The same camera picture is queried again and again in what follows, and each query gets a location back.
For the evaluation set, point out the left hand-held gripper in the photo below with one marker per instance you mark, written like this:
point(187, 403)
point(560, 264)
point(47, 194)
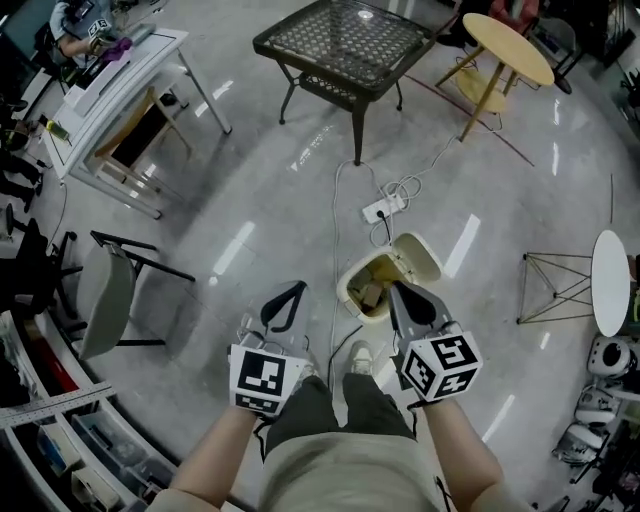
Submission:
point(260, 375)

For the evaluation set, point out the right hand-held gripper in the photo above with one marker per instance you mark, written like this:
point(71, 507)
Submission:
point(442, 367)

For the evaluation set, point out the cream pedal trash bin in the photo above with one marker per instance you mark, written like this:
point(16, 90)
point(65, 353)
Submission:
point(420, 257)

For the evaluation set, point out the person's left forearm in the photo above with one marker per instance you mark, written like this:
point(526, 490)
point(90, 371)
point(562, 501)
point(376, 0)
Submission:
point(220, 450)

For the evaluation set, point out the person's right forearm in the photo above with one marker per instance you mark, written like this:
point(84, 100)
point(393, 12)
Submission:
point(460, 445)

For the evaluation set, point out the person's left shoe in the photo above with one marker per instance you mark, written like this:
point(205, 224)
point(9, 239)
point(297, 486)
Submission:
point(311, 365)

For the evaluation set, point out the person's shoe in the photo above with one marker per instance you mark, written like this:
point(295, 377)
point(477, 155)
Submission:
point(311, 365)
point(361, 356)

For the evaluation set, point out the brown cardboard scraps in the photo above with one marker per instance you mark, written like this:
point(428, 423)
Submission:
point(370, 290)

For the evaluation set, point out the person's right shoe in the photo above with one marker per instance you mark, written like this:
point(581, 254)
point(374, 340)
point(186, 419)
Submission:
point(361, 356)

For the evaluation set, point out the person's dark trousers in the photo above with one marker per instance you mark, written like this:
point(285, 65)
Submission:
point(310, 410)

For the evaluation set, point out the white power strip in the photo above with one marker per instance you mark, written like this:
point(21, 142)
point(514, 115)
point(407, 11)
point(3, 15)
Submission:
point(382, 206)

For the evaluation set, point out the person's beige shirt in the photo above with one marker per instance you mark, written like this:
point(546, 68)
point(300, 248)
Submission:
point(345, 480)

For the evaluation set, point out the grey folding chair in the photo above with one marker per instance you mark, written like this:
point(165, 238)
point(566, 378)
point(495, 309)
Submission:
point(107, 300)

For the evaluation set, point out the white round device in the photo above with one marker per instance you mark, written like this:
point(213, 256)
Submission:
point(612, 357)
point(595, 405)
point(577, 445)

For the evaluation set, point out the wooden chair with black seat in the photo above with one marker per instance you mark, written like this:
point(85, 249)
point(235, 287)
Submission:
point(135, 135)

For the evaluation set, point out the black office chair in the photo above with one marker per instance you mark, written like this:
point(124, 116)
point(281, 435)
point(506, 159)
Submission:
point(35, 270)

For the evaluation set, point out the white desk with black outline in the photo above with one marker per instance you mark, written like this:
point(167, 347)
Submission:
point(125, 105)

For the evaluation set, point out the white shelving unit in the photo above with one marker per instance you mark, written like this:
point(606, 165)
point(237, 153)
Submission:
point(45, 440)

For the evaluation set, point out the black rattan glass-top table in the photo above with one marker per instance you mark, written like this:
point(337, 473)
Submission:
point(345, 45)

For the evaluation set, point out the round wooden table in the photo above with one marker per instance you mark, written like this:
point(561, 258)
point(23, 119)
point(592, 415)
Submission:
point(507, 45)

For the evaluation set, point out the white flat box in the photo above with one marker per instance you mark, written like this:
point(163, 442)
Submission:
point(105, 82)

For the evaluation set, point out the small yellow green object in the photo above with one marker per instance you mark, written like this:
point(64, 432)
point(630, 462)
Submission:
point(56, 129)

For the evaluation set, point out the purple cloth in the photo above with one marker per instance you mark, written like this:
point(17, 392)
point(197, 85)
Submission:
point(117, 50)

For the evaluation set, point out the pink armchair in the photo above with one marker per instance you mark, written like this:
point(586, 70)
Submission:
point(515, 7)

